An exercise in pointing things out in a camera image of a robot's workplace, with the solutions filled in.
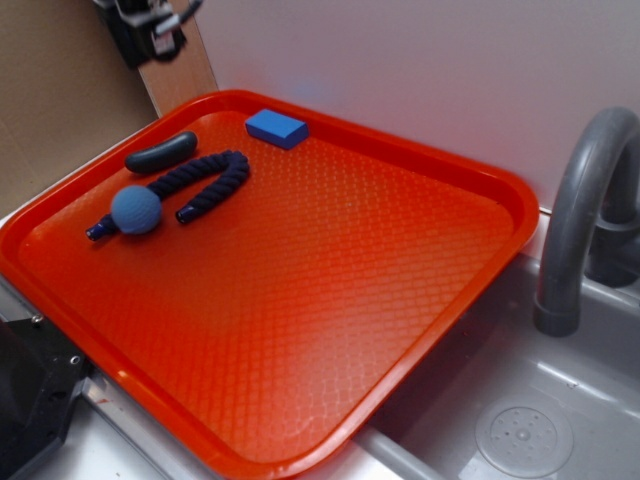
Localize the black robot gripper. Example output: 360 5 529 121
92 0 188 62

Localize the light wooden board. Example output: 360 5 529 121
139 18 218 117

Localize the dark grey oblong capsule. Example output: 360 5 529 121
124 131 198 175

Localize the blue rectangular block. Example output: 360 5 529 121
245 109 309 150

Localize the light blue textured ball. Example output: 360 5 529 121
111 185 162 235

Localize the red plastic tray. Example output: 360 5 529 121
1 91 538 479

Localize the grey sink faucet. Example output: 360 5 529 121
534 107 639 337

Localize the grey plastic sink basin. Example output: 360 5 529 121
356 256 639 479

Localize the round grey sink drain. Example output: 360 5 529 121
475 395 574 479

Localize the navy blue rope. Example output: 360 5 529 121
85 149 251 244

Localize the black metal mount block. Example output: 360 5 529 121
1 316 88 479

